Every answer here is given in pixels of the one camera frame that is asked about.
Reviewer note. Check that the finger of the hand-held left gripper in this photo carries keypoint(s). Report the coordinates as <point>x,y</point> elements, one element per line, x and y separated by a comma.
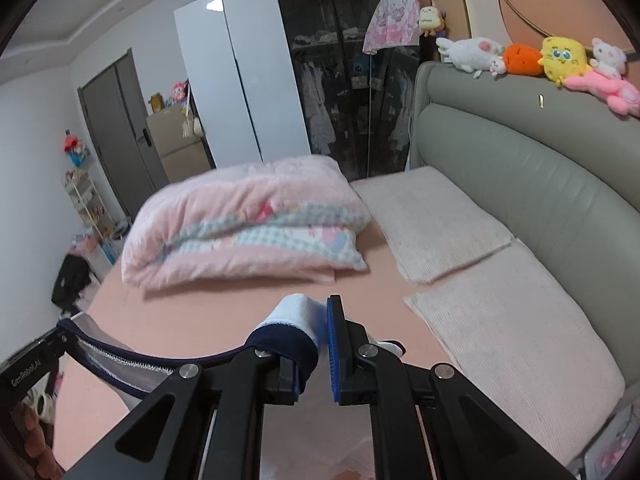
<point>60,345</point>

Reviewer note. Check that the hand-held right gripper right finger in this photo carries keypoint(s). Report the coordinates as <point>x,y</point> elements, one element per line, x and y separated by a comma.
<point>334,360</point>

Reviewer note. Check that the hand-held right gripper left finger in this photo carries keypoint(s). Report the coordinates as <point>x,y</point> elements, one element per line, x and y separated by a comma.
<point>280,385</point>

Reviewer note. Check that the light blue navy-trimmed shirt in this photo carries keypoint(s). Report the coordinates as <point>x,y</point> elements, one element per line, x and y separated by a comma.
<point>295,317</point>

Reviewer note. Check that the person's left hand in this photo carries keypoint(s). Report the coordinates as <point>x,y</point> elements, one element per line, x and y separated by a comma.
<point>30,440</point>

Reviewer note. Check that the black bag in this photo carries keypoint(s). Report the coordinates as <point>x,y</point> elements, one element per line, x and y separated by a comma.
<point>72,280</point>

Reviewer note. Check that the bed with pink sheet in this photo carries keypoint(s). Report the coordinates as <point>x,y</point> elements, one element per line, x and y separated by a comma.
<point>210,320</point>

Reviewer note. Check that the pink cloth heap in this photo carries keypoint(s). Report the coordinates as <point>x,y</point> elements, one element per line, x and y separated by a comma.
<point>87,245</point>

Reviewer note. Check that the blue and white bag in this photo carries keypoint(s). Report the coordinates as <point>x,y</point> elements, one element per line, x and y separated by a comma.
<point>107,252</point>

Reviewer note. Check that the white shelf rack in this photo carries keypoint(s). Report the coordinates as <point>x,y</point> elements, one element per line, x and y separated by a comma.
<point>87,205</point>

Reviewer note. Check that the pale pink textured pillow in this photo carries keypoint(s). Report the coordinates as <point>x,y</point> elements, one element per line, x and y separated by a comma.
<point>515,340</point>
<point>435,220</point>

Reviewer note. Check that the folded pink checked quilt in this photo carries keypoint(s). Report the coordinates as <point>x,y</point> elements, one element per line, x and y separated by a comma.
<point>240,195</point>

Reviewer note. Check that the colourful toys bundle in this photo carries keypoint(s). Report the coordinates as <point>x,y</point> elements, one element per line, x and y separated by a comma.
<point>75,150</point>

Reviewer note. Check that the grey room door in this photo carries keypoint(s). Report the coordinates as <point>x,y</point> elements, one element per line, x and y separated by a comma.
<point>115,125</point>

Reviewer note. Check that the beige drawer cabinet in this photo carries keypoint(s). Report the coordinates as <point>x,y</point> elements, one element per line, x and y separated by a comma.
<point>180,145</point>

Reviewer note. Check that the yellow pot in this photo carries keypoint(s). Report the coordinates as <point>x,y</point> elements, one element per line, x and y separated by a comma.
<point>157,102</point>

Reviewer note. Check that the grey padded headboard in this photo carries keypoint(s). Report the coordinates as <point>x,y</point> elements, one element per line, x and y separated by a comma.
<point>525,170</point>

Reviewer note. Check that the dark glass wardrobe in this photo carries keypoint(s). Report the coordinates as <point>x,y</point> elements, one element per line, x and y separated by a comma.
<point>340,85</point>

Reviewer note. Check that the pink plush doll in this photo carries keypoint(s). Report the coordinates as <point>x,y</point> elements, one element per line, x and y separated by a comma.
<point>180,92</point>

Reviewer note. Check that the white wardrobe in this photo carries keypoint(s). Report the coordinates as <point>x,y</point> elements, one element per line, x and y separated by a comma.
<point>225,85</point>

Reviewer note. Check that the white bunny plush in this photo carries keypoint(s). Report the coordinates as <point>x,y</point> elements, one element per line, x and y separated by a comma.
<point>470,52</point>

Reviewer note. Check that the orange carrot plush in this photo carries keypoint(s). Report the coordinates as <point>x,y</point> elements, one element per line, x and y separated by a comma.
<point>522,60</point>

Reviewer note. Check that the yellow sponge plush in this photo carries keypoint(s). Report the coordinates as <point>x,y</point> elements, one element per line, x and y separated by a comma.
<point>562,57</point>

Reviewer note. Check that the pink plush toy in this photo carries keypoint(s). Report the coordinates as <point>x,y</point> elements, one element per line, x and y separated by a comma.
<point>610,90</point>

